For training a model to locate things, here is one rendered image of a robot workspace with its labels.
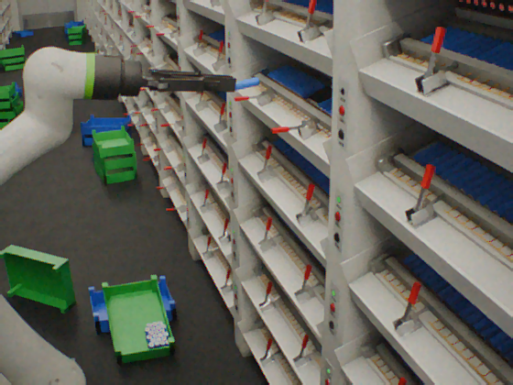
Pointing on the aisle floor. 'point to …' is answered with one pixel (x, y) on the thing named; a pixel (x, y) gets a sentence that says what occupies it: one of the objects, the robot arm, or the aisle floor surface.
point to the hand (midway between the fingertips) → (217, 82)
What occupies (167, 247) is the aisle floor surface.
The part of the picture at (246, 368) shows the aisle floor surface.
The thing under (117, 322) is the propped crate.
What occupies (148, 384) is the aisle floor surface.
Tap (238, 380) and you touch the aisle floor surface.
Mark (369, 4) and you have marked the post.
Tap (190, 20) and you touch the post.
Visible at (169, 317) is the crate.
